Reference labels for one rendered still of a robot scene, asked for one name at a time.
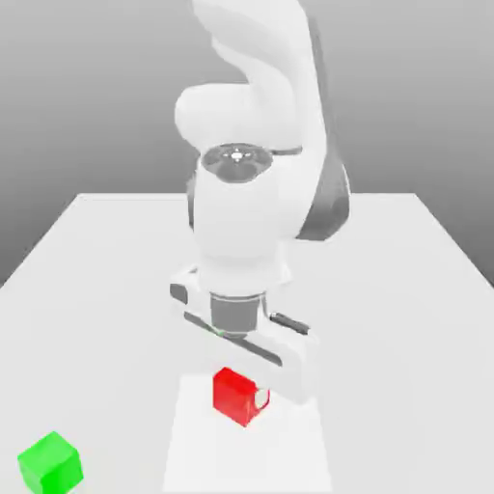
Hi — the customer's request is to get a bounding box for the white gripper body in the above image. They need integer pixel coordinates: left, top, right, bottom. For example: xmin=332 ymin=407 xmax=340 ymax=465
xmin=170 ymin=302 xmax=320 ymax=405

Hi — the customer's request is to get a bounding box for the small red cube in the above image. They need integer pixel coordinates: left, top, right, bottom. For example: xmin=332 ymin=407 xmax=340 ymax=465
xmin=212 ymin=367 xmax=271 ymax=428

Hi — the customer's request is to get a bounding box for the small green cube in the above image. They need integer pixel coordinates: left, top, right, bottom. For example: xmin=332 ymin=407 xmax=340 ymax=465
xmin=16 ymin=430 xmax=85 ymax=494

